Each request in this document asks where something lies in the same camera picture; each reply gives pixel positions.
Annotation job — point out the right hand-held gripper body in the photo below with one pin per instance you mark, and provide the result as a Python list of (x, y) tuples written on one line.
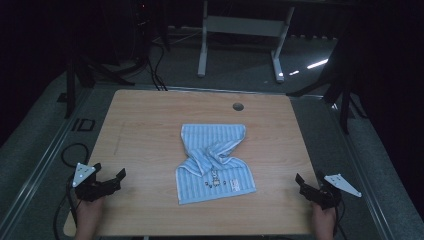
[(325, 195)]

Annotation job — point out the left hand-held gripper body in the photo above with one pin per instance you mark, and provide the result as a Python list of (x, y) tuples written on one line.
[(90, 191)]

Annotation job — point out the blue striped towel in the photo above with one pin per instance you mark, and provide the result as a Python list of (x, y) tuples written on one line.
[(213, 166)]

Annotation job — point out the person's left hand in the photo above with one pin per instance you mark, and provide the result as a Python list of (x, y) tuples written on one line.
[(89, 213)]

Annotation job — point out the person's right hand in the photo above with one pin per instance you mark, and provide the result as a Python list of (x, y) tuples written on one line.
[(323, 220)]

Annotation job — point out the black metal stand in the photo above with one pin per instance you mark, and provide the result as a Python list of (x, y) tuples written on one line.
[(345, 100), (71, 86)]

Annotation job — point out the round grey table grommet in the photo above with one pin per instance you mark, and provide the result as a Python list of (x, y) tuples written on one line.
[(238, 107)]

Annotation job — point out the white metal desk frame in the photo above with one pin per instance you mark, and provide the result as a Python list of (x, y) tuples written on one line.
[(243, 26)]

